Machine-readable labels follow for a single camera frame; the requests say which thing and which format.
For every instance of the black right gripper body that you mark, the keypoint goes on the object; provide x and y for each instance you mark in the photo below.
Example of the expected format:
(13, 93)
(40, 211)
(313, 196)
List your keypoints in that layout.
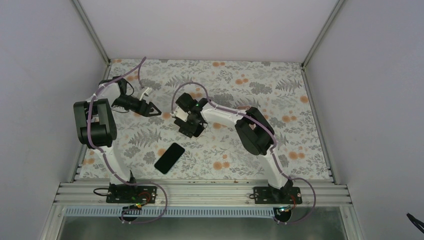
(191, 128)

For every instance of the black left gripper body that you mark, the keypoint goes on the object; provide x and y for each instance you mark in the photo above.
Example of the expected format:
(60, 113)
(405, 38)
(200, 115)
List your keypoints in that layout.
(134, 108)

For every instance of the black smartphone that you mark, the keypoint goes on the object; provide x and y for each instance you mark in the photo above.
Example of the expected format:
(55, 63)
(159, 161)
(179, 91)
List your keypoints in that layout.
(169, 158)

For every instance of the pink phone case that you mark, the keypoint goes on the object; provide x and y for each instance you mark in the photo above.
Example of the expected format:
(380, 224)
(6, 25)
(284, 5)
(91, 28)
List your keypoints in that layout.
(243, 108)

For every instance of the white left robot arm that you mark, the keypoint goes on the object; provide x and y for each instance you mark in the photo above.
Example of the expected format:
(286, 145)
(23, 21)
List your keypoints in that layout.
(96, 128)

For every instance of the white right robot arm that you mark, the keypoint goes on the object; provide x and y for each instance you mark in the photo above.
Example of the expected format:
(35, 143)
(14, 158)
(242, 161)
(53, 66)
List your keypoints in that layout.
(255, 133)

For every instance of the floral patterned table mat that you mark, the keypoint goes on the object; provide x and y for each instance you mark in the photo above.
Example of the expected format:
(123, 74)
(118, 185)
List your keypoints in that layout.
(277, 89)

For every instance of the black object at edge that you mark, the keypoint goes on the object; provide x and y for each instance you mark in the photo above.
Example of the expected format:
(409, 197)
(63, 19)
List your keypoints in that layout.
(416, 222)

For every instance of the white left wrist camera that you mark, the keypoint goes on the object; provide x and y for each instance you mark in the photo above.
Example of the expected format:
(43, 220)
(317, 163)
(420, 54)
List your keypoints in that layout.
(145, 92)

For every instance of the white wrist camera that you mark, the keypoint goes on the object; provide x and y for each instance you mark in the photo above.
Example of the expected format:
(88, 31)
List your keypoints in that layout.
(145, 92)
(179, 113)

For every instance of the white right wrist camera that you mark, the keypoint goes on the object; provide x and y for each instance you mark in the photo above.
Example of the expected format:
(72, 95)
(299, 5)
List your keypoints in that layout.
(179, 113)

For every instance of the grey slotted cable duct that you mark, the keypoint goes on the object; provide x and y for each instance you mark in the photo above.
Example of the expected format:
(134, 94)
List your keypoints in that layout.
(172, 211)

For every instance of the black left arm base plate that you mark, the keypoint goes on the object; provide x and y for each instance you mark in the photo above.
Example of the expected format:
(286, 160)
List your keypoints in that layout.
(130, 195)

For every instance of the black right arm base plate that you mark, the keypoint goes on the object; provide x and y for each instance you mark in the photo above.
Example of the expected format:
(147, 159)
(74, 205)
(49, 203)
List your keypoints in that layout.
(263, 195)

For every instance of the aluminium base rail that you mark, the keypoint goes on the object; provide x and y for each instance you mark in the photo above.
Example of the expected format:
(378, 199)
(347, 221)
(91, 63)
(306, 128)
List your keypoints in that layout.
(205, 193)

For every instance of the aluminium enclosure frame post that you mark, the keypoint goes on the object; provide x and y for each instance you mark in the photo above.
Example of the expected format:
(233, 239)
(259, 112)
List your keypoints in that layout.
(91, 31)

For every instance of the right aluminium frame post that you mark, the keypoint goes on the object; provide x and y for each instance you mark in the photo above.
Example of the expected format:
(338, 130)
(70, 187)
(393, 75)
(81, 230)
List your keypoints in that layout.
(328, 23)

